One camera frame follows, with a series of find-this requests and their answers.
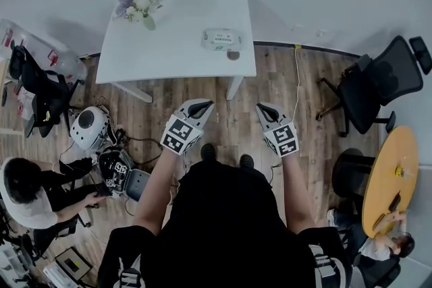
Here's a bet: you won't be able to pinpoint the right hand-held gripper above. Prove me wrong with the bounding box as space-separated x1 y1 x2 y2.
255 102 300 158

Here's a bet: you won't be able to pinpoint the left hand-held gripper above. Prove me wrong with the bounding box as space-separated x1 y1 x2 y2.
160 98 215 156

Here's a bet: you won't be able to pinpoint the white wet wipe pack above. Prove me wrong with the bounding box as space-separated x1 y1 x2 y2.
201 28 246 53

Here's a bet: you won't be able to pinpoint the person's left forearm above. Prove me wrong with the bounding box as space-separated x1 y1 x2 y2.
131 144 185 237

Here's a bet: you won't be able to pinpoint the person's right forearm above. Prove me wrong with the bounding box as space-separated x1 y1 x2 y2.
279 152 320 236

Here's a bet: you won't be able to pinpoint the black fabric storage box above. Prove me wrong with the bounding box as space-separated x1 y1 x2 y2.
97 148 152 202

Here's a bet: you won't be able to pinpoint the white table leg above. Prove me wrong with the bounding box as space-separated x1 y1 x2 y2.
113 80 153 104
225 76 244 100

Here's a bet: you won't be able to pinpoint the person's black left shoe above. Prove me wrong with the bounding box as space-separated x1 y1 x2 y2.
200 143 217 162

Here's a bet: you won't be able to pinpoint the person's black shoe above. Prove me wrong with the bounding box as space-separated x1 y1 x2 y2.
200 143 217 162
238 154 255 169

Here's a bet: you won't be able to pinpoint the person's black right shoe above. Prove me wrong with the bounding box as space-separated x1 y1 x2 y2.
238 154 255 169

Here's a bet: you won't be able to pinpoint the pale green vase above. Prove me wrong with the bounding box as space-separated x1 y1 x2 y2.
141 14 157 32

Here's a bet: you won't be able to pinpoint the black round stool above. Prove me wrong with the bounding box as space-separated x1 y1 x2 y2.
331 147 378 207

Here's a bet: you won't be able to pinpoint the spare hand-held gripper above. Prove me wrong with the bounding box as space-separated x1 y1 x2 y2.
105 161 128 188

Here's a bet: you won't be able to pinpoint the white round helmet case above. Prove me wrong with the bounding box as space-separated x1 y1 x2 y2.
70 106 109 151

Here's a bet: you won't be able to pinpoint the white and purple flower bouquet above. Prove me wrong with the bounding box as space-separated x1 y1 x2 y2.
113 0 165 24

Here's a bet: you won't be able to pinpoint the person's black clothed torso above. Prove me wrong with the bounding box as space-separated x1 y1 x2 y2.
97 160 354 288

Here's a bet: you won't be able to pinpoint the round wooden table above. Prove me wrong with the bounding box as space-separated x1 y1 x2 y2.
361 125 419 239

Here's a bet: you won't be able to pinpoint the clear plastic bag red print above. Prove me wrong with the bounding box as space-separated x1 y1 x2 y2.
0 18 89 86

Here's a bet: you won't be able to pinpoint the black flat object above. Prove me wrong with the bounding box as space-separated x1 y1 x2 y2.
387 190 402 213

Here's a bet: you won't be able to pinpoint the tan flat object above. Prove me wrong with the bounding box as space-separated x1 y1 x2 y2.
372 213 386 231

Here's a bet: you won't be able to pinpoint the black swivel chair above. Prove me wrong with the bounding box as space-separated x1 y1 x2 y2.
32 214 92 258

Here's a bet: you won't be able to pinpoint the black framed tray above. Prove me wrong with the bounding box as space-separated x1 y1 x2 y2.
55 246 94 283

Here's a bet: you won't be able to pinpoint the pile of black equipment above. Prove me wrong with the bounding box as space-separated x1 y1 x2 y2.
0 205 35 281

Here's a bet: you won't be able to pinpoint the pale yellow floor cable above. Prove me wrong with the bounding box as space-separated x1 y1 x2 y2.
289 45 303 124

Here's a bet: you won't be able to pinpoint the black floor cables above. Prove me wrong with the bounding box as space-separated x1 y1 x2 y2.
59 96 163 179

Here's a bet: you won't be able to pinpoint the person's white right shoulder strap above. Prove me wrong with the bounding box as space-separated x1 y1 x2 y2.
308 244 347 288

